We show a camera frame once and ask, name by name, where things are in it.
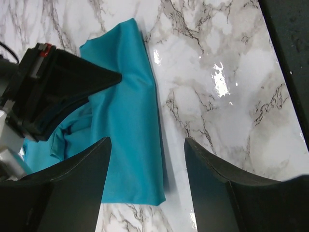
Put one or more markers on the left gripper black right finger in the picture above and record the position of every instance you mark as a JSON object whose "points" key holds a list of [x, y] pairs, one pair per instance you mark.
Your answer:
{"points": [[229, 199]]}

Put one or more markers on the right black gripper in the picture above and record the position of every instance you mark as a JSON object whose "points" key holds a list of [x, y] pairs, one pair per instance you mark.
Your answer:
{"points": [[48, 85]]}

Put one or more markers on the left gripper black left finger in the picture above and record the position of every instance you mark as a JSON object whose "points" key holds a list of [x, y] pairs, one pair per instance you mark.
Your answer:
{"points": [[65, 197]]}

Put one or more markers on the teal t shirt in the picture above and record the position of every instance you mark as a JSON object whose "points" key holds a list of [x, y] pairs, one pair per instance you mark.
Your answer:
{"points": [[126, 112]]}

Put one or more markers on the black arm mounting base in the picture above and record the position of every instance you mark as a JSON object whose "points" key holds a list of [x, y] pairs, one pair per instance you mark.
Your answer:
{"points": [[287, 22]]}

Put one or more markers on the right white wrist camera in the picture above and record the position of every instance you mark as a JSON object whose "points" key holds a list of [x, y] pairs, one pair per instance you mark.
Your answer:
{"points": [[12, 165]]}

